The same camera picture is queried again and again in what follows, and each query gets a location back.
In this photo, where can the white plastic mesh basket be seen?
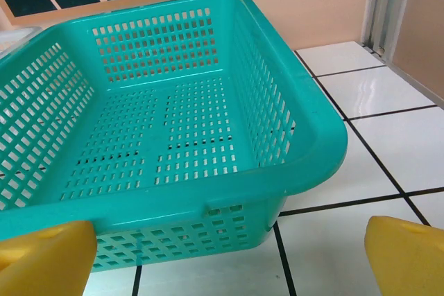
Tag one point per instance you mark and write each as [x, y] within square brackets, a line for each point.
[14, 37]

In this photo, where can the aluminium table side rail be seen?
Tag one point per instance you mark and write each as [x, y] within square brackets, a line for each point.
[412, 82]

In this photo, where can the aluminium corner post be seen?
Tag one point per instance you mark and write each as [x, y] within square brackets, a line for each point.
[378, 5]

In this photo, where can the teal plastic mesh basket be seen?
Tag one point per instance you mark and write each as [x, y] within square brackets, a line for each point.
[208, 199]

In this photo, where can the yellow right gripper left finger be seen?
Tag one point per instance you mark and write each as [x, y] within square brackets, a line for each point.
[45, 261]

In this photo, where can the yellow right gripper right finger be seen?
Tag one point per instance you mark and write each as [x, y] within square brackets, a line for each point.
[409, 261]

